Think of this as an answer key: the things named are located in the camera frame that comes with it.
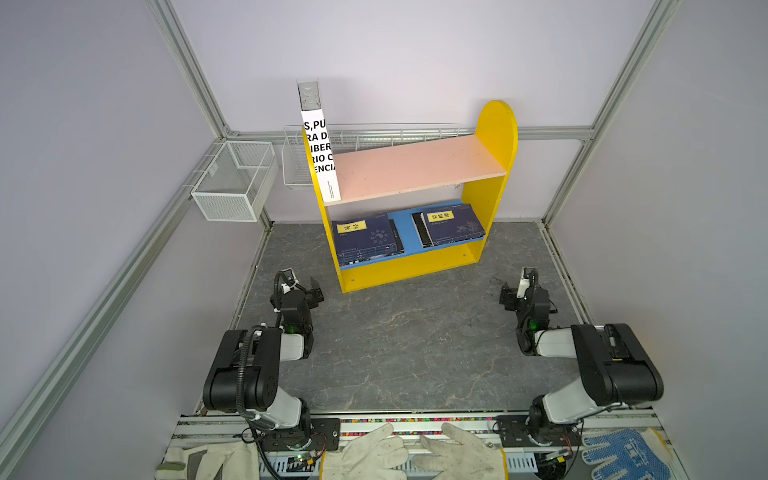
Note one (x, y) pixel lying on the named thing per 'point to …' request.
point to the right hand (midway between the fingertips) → (523, 286)
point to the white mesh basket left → (237, 181)
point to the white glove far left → (209, 457)
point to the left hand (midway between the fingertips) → (300, 284)
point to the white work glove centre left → (373, 456)
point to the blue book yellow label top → (442, 226)
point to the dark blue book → (363, 238)
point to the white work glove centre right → (470, 459)
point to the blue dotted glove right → (639, 454)
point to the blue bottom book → (367, 237)
